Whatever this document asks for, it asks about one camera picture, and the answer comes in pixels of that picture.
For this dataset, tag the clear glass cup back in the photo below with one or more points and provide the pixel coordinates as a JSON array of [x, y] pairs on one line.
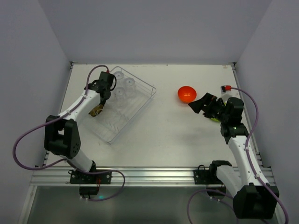
[[119, 78]]

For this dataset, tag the orange plastic bowl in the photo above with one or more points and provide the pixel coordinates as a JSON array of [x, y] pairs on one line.
[[187, 94]]

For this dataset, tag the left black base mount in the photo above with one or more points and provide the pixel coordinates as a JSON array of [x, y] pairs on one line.
[[89, 184]]

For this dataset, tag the clear glass cup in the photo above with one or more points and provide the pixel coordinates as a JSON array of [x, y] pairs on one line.
[[120, 97], [129, 84], [119, 78]]

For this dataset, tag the clear plastic dish rack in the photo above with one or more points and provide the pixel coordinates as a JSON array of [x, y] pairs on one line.
[[127, 99]]

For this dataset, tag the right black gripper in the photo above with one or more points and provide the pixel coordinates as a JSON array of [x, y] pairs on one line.
[[209, 106]]

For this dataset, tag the yellow patterned plate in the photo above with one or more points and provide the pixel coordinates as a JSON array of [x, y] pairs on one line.
[[96, 110]]

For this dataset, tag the clear glass cup front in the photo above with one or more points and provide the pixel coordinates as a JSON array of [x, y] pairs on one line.
[[120, 97]]

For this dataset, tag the clear glass cup right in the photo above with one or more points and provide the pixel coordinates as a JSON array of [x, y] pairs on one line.
[[129, 84]]

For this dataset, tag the lime green plate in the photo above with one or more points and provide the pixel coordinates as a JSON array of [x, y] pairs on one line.
[[216, 120]]

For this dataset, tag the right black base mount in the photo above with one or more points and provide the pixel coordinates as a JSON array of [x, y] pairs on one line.
[[207, 176]]

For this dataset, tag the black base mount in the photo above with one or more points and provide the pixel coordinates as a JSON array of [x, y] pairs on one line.
[[89, 184], [207, 176]]

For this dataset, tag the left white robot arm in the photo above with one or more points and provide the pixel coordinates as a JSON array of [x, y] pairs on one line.
[[61, 132]]

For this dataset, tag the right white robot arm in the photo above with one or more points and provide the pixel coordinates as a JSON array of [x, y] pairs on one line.
[[253, 196]]

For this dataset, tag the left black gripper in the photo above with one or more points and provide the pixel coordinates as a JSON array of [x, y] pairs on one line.
[[103, 98]]

